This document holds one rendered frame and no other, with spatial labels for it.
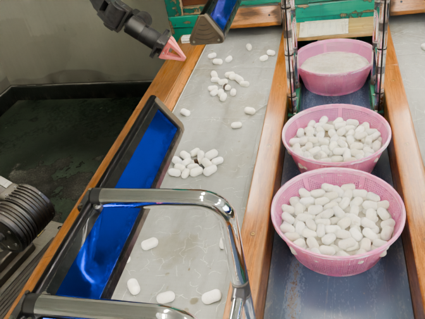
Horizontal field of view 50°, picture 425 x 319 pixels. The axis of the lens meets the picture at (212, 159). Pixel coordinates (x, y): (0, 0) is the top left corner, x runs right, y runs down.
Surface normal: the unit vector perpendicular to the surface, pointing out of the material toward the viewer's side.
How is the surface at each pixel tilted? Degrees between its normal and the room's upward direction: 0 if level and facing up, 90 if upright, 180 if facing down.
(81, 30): 90
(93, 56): 90
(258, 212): 0
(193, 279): 0
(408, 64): 0
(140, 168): 58
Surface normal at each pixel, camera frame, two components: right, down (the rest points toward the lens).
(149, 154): 0.73, -0.43
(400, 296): -0.16, -0.79
